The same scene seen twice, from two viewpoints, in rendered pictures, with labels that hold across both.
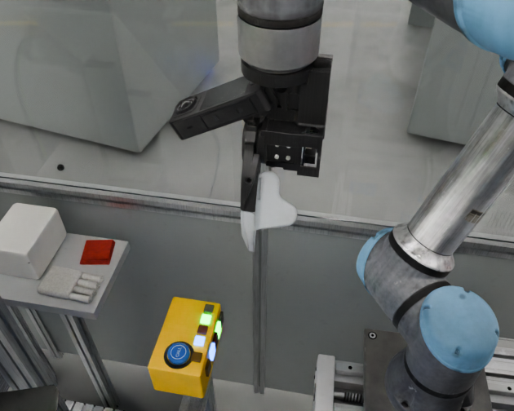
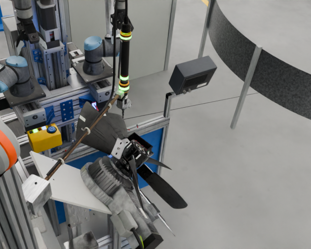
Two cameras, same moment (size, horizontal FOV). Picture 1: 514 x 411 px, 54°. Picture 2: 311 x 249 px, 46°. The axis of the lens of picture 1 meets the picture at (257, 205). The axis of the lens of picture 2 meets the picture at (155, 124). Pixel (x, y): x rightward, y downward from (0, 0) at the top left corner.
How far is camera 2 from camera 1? 1.95 m
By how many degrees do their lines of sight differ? 83
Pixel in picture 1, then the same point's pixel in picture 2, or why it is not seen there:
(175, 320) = (40, 137)
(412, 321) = (19, 70)
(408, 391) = (29, 85)
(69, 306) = (44, 215)
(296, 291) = not seen: outside the picture
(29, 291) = (48, 235)
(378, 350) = (16, 100)
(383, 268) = (5, 76)
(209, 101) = (33, 31)
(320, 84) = not seen: hidden behind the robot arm
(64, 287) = (38, 219)
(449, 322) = (19, 60)
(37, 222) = not seen: hidden behind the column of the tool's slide
